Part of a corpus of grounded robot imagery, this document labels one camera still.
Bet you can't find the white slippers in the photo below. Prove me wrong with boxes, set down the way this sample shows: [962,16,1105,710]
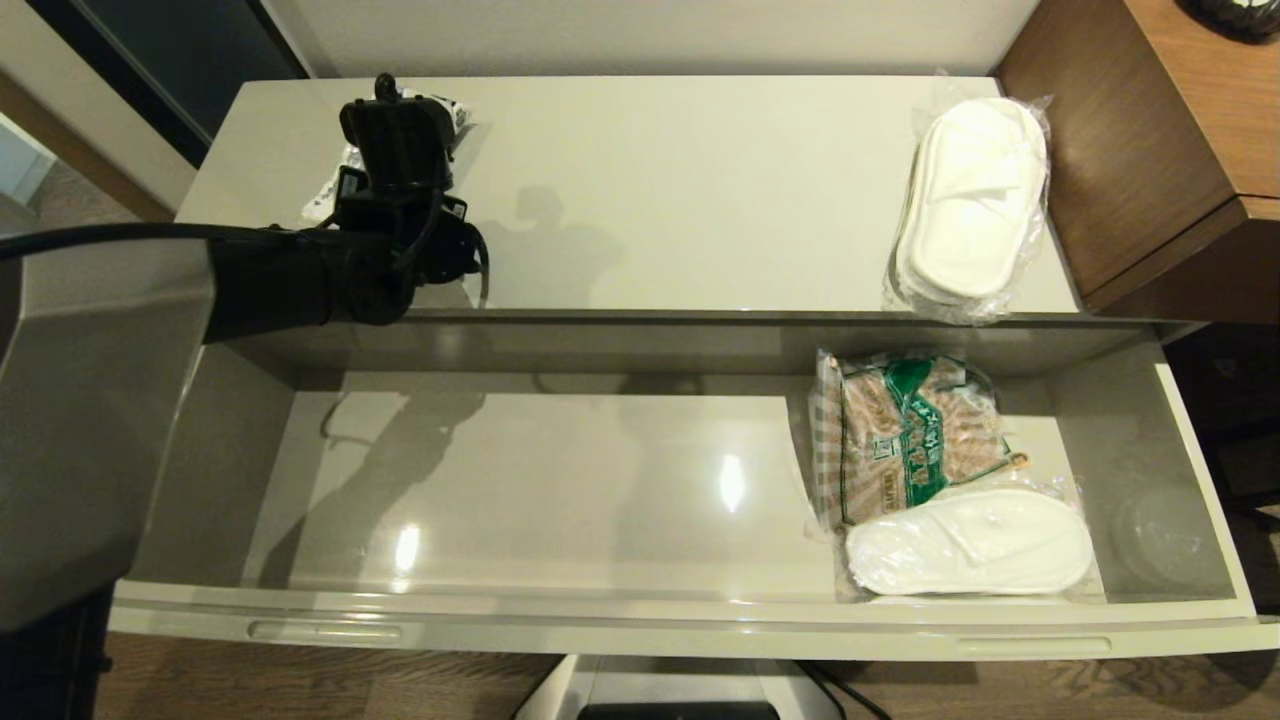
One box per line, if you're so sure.
[882,68,1056,327]
[843,485,1101,601]

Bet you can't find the white slippers in flat bag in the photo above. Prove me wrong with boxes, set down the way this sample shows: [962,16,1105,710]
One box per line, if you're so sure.
[843,485,1101,601]

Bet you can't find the brown wooden desk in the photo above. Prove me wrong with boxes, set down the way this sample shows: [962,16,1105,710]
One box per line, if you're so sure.
[995,0,1280,323]

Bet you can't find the black round object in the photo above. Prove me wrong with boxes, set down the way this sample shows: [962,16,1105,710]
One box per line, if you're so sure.
[1180,0,1280,43]

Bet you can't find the brown wooden baseboard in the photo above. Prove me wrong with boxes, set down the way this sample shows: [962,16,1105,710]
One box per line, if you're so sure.
[0,70,179,229]

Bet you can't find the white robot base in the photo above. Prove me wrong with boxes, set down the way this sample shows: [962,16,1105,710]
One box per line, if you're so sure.
[515,655,841,720]

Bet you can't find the green brown snack bag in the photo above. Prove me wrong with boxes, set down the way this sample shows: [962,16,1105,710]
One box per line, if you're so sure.
[808,347,1031,536]

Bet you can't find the open grey drawer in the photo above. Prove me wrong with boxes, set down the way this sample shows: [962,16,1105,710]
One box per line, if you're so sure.
[108,318,1280,663]

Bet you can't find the white tissue pack blue print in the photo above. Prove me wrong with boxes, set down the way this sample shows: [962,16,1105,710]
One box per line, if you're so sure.
[300,88,473,226]

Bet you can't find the dark glass door panel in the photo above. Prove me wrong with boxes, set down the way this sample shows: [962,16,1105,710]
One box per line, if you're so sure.
[25,0,309,169]

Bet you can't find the glossy grey cabinet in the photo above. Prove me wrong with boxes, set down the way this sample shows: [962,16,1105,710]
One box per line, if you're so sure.
[175,75,1204,343]

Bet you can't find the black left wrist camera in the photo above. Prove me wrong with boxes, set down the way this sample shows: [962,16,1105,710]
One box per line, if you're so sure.
[338,72,463,193]

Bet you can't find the black floor cable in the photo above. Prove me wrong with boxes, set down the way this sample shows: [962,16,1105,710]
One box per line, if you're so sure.
[795,658,891,720]

